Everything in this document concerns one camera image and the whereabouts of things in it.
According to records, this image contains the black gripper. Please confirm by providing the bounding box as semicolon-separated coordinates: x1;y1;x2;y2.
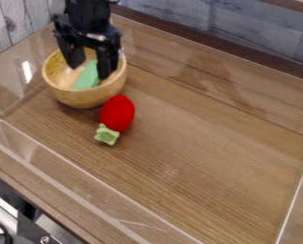
52;0;121;80

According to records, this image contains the green rectangular stick block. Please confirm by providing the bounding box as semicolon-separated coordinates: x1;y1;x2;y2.
72;60;100;90

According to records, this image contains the brown wooden bowl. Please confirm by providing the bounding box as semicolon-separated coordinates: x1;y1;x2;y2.
41;49;127;109

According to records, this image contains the red plush strawberry toy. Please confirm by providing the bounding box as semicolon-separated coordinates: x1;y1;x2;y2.
95;95;135;146

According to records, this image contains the black clamp under table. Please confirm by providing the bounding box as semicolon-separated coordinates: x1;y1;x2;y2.
16;203;61;244

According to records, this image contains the black cable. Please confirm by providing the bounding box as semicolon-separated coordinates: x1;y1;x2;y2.
0;220;13;244

